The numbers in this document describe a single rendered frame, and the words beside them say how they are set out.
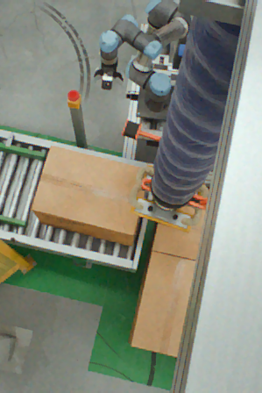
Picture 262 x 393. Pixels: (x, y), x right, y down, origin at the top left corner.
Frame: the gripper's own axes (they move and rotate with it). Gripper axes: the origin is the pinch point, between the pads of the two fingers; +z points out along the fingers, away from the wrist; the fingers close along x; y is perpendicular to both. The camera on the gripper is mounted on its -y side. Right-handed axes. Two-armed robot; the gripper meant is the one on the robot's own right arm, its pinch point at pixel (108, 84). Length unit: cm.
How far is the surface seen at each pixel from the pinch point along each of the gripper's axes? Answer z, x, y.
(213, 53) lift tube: -113, -31, -48
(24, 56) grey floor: 152, 85, 95
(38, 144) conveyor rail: 92, 47, -1
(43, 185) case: 57, 33, -38
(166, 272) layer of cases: 98, -47, -73
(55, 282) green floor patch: 152, 28, -85
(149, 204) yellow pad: 42, -28, -45
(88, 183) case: 57, 7, -34
